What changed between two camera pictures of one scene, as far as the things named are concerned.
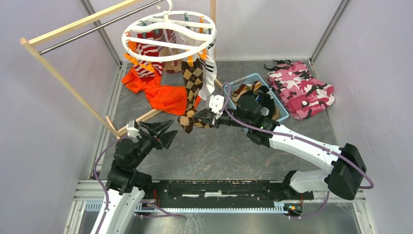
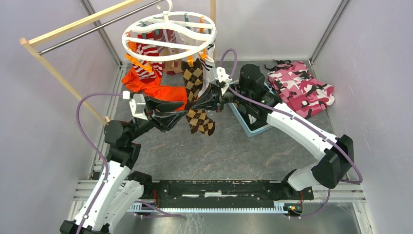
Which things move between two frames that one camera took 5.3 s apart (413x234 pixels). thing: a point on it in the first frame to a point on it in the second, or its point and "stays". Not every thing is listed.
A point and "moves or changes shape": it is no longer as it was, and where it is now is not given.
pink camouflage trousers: [302, 95] stays
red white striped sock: [147, 73] stays
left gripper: [158, 127] to [165, 120]
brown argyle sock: [187, 122] moves or changes shape
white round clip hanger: [168, 35] stays
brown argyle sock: [192, 78] stays
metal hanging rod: [52, 47] stays
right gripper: [206, 114] to [214, 100]
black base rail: [224, 192] stays
